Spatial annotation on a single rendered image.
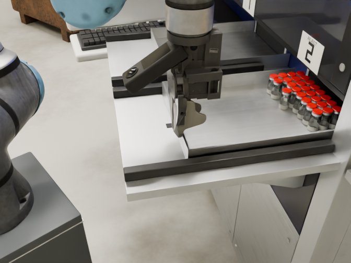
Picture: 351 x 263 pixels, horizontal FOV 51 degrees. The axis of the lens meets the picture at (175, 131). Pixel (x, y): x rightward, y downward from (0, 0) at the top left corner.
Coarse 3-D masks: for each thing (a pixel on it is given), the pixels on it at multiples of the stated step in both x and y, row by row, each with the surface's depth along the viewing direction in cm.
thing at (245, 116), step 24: (264, 72) 90; (288, 72) 91; (168, 96) 80; (240, 96) 87; (264, 96) 87; (216, 120) 79; (240, 120) 79; (264, 120) 79; (288, 120) 79; (192, 144) 72; (216, 144) 72; (240, 144) 67; (264, 144) 68; (288, 144) 70
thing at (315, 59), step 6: (306, 36) 74; (300, 42) 77; (306, 42) 74; (312, 42) 72; (318, 42) 70; (300, 48) 77; (306, 48) 75; (318, 48) 70; (300, 54) 77; (312, 54) 73; (318, 54) 71; (300, 60) 78; (312, 60) 73; (318, 60) 71; (312, 66) 73; (318, 66) 71
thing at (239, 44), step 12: (216, 24) 116; (228, 24) 117; (240, 24) 118; (252, 24) 118; (156, 36) 114; (228, 36) 116; (240, 36) 116; (252, 36) 116; (156, 48) 105; (228, 48) 109; (240, 48) 109; (252, 48) 109; (264, 48) 109; (228, 60) 95; (240, 60) 96; (252, 60) 97; (264, 60) 97; (276, 60) 98; (288, 60) 99
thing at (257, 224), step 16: (224, 192) 149; (240, 192) 128; (256, 192) 113; (272, 192) 101; (224, 208) 152; (240, 208) 130; (256, 208) 114; (272, 208) 102; (240, 224) 133; (256, 224) 116; (272, 224) 104; (288, 224) 93; (240, 240) 135; (256, 240) 118; (272, 240) 105; (288, 240) 94; (240, 256) 137; (256, 256) 120; (272, 256) 107; (288, 256) 96; (336, 256) 86
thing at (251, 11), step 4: (244, 0) 103; (248, 0) 101; (252, 0) 98; (244, 4) 104; (248, 4) 101; (252, 4) 98; (244, 8) 104; (248, 8) 101; (252, 8) 99; (248, 12) 102; (252, 12) 99
